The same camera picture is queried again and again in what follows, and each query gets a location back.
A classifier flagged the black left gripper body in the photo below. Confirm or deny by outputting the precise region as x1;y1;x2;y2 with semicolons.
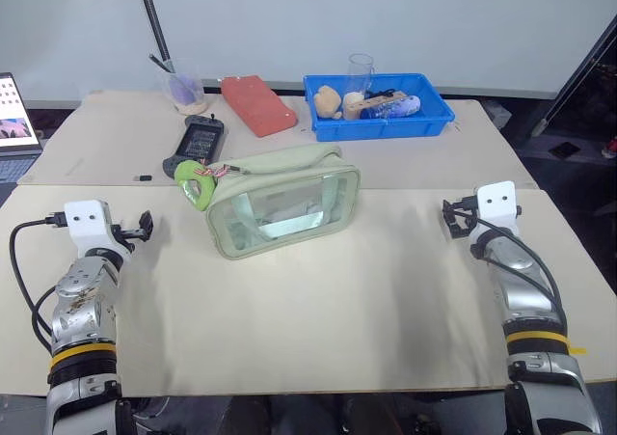
111;221;145;243

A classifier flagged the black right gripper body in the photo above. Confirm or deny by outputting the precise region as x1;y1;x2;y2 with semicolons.
457;195;482;237

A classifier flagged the blue-purple plastic-wrapped package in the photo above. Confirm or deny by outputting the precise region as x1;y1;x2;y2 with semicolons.
360;94;422;121

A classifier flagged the pale green transparent pouch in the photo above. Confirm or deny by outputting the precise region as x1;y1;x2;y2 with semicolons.
205;145;362;262

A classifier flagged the red striped zipper pull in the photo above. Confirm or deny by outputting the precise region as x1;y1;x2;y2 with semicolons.
204;163;242;181

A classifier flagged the black handheld controller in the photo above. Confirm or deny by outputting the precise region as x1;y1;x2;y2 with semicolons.
161;113;226;182

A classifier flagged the blue plastic bin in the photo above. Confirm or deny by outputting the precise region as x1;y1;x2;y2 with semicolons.
302;72;457;143

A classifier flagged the small black square object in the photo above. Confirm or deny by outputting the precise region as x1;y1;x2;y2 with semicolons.
549;141;581;160

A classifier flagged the wooden block with holes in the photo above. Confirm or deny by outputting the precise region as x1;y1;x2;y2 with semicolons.
342;92;409;120

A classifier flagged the clear plastic measuring cup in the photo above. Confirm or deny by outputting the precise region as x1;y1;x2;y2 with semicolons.
154;58;210;117

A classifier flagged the open laptop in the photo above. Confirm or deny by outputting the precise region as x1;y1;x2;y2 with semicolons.
0;71;45;200

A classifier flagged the clear drinking glass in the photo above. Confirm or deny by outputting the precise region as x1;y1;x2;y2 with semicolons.
347;53;378;99

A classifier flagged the red rectangular brick block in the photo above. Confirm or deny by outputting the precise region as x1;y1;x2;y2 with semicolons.
220;74;299;139

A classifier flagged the tan plush toy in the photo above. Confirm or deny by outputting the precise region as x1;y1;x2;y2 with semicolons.
312;84;344;121

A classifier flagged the black tripod leg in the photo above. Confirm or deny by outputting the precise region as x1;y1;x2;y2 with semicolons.
531;14;617;138

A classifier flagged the black flexible pole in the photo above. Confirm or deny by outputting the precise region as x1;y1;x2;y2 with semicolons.
133;0;174;71

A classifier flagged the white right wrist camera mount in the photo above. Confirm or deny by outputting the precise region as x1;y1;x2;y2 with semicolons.
469;180;523;244

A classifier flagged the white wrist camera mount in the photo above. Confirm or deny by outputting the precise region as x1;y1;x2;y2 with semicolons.
64;200;137;256
469;180;523;244

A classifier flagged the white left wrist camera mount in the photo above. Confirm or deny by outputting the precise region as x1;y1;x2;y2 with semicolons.
64;200;137;256

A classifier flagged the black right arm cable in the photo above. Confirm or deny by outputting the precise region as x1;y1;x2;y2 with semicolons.
473;216;570;333

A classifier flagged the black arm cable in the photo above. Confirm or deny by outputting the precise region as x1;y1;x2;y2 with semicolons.
473;216;570;333
9;214;69;355

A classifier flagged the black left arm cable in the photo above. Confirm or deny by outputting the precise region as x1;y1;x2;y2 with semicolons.
9;214;69;355

